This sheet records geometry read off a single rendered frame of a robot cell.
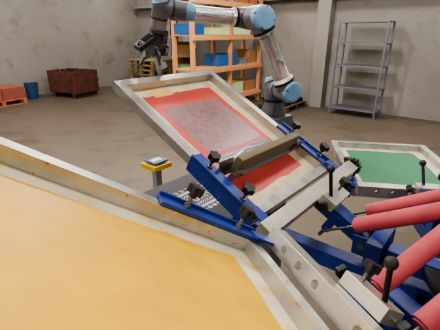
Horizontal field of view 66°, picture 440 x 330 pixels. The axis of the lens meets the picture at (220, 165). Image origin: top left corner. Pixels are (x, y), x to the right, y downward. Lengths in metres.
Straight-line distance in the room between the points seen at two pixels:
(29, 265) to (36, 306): 0.07
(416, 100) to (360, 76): 1.26
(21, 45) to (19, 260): 10.57
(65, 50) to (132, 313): 11.14
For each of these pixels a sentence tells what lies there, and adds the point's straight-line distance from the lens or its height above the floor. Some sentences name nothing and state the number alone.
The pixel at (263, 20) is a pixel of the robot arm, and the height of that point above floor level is 1.72.
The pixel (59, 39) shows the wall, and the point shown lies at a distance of 11.45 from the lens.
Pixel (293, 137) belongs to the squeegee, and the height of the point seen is 1.27.
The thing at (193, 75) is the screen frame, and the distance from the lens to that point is 1.71.
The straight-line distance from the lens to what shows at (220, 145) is 1.36.
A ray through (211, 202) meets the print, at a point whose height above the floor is 0.95.
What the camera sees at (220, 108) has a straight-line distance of 1.60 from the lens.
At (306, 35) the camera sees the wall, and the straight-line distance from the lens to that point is 8.98.
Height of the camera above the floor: 1.66
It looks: 21 degrees down
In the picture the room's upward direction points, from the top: straight up
